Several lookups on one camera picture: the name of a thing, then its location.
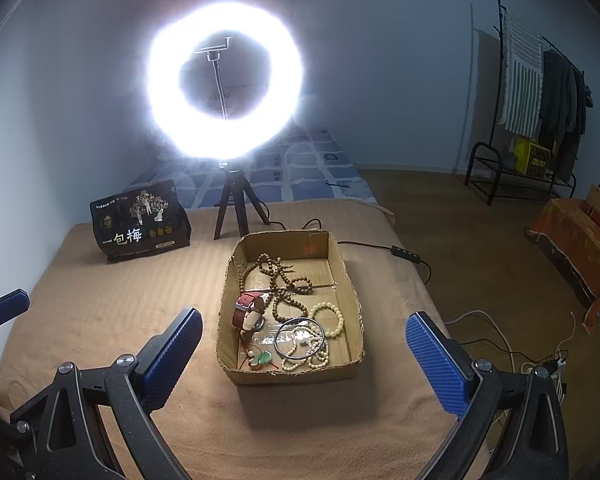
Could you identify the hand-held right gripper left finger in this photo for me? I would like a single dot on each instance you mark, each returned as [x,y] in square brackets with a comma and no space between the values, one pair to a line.
[172,355]

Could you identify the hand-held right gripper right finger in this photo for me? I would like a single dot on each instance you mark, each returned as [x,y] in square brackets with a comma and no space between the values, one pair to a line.
[435,360]

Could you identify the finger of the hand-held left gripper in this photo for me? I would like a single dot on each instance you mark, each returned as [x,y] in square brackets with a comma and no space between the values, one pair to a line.
[10,304]

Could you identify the dark bangle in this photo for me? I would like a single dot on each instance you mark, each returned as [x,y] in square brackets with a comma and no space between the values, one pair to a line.
[275,340]

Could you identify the cardboard box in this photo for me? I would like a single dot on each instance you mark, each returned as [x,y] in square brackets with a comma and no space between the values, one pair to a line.
[290,372]

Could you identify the person's left hand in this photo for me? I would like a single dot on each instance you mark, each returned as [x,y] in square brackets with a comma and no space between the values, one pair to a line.
[2,390]

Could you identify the black printed bag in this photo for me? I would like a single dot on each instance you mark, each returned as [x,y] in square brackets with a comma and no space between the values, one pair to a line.
[140,240]

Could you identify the black tripod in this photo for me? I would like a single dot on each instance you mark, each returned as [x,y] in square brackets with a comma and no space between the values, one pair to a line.
[235,195]

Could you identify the orange cloth covered box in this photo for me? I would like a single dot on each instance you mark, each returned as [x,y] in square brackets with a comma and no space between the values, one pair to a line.
[570,245]

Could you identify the black clothes rack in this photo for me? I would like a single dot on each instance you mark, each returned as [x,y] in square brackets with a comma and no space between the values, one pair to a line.
[480,144]

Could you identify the yellow crate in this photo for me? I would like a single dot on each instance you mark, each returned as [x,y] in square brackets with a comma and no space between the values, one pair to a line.
[530,157]

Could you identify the blue patterned bedsheet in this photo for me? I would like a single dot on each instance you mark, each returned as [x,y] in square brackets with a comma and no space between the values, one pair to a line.
[305,170]

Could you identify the dark hanging clothes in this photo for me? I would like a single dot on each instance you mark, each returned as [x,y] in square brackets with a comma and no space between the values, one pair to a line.
[565,110]

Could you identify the striped hanging cloth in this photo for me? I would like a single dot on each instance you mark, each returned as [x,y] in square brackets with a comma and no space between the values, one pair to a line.
[522,80]

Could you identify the phone holder clamp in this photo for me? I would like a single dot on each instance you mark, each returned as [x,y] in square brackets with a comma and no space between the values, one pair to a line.
[212,49]

